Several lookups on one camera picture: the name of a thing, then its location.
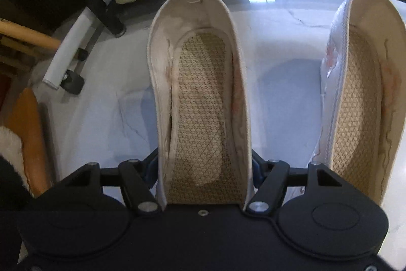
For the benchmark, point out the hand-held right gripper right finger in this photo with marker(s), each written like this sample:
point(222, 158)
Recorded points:
point(258, 171)

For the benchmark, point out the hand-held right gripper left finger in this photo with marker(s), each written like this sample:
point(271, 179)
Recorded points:
point(151, 169)

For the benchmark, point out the embroidered cream shoe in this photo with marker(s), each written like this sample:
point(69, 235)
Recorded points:
point(361, 99)
point(203, 99)

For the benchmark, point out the black rubber foot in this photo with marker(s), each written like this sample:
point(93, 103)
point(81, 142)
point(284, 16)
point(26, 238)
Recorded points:
point(72, 82)

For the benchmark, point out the orange fur-lined slipper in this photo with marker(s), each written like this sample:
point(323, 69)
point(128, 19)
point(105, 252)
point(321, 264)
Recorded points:
point(28, 131)

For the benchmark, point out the person's black fleece trouser leg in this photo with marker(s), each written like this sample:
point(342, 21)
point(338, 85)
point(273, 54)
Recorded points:
point(12, 214)

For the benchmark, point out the white metal tube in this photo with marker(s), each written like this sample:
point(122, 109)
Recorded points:
point(68, 48)

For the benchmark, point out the yellow wooden chair leg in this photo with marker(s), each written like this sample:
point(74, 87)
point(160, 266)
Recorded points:
point(28, 34)

